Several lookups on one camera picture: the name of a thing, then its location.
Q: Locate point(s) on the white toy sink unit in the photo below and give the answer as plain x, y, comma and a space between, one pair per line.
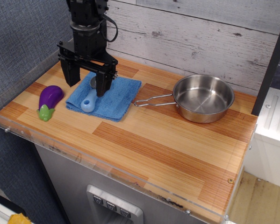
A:
263, 155

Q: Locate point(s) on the clear acrylic guard rail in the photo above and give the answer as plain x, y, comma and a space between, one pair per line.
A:
192, 167

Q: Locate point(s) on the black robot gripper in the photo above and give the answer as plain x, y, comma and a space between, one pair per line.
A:
87, 50

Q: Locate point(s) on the blue folded cloth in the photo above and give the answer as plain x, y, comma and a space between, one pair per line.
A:
113, 104

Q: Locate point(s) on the yellow and black object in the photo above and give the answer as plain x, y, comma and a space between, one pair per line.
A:
9, 210

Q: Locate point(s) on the purple toy eggplant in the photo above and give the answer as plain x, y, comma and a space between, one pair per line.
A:
49, 98

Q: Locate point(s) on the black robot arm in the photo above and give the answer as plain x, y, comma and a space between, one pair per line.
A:
88, 13

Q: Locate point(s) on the blue and grey toy spoon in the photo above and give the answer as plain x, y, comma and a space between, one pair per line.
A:
88, 103

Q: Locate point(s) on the stainless steel pan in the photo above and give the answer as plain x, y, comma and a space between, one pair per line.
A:
201, 99

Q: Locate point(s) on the grey toy fridge cabinet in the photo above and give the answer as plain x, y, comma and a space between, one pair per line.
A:
70, 180

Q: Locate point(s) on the silver dispenser button panel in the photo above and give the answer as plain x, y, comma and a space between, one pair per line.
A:
110, 209

